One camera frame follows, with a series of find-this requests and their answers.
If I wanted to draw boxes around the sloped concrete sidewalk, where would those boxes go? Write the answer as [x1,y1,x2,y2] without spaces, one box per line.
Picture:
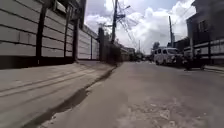
[0,61,118,128]

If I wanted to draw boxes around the overhead wires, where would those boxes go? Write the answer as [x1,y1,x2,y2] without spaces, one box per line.
[99,0,145,52]

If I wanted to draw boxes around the grey building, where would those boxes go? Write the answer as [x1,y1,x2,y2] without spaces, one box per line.
[185,0,224,48]

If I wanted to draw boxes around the white van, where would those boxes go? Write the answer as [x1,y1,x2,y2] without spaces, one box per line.
[153,47,184,67]

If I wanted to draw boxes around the pale panelled wall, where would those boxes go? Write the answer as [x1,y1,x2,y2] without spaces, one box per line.
[0,0,101,70]

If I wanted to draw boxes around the white fence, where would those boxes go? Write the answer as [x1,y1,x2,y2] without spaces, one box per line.
[183,38,224,66]

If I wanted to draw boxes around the utility pole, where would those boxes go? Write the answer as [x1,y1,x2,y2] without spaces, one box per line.
[110,0,120,45]

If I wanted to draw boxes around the motorcycle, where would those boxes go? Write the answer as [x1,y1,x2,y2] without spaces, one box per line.
[182,49,207,72]

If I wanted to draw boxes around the row of buildings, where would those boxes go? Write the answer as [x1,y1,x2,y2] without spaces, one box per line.
[119,46,138,62]

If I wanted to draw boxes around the grey concrete road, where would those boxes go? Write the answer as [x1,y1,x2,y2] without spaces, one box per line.
[37,60,224,128]

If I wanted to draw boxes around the dark fence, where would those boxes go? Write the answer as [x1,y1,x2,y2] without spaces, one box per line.
[97,27,123,65]

